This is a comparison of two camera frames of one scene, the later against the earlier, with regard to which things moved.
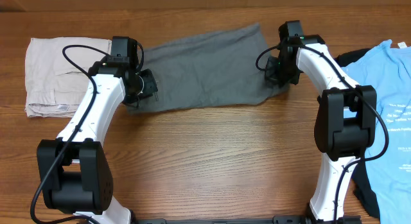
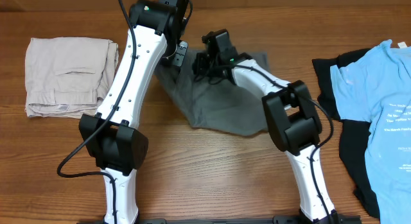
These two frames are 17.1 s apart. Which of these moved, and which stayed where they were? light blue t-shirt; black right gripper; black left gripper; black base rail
Moved: black left gripper; black right gripper
Stayed: black base rail; light blue t-shirt
